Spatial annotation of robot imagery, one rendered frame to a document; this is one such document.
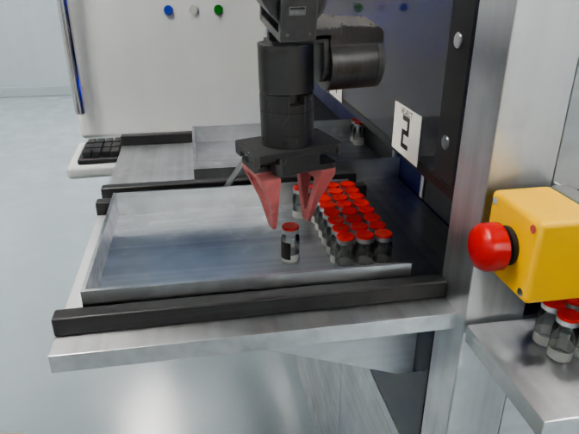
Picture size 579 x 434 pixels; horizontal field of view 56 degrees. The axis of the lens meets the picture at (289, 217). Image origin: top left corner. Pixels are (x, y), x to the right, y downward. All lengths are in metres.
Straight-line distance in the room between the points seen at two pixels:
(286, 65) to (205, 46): 0.90
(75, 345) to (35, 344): 1.59
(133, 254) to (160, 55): 0.83
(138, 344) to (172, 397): 1.26
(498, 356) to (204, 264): 0.33
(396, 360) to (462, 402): 0.11
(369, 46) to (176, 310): 0.33
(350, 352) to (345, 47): 0.36
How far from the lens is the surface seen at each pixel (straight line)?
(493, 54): 0.51
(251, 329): 0.55
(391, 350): 0.71
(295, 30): 0.53
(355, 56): 0.57
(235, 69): 1.46
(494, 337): 0.57
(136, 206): 0.80
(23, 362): 2.08
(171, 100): 1.46
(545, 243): 0.45
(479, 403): 0.66
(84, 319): 0.56
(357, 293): 0.57
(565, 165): 0.55
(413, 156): 0.66
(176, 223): 0.76
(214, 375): 1.85
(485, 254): 0.46
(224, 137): 1.12
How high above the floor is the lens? 1.20
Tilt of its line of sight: 25 degrees down
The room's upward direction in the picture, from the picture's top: straight up
